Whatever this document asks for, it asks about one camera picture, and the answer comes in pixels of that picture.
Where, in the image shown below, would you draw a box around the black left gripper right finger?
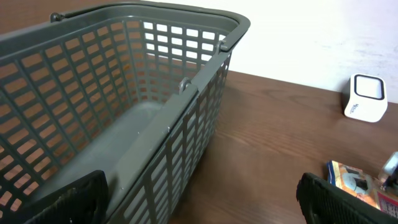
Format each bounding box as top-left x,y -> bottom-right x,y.
296,172 -> 397,224

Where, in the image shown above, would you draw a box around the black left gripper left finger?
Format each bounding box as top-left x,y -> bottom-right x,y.
1,170 -> 108,224

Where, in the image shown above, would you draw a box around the cream snack bag blue edges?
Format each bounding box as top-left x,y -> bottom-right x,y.
326,161 -> 397,218

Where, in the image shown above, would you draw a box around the white barcode scanner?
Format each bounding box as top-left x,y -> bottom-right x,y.
341,73 -> 388,123

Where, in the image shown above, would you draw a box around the dark grey plastic basket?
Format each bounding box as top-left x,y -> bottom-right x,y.
1,1 -> 251,223

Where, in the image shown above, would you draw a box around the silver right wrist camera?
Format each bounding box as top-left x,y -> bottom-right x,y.
378,151 -> 397,192

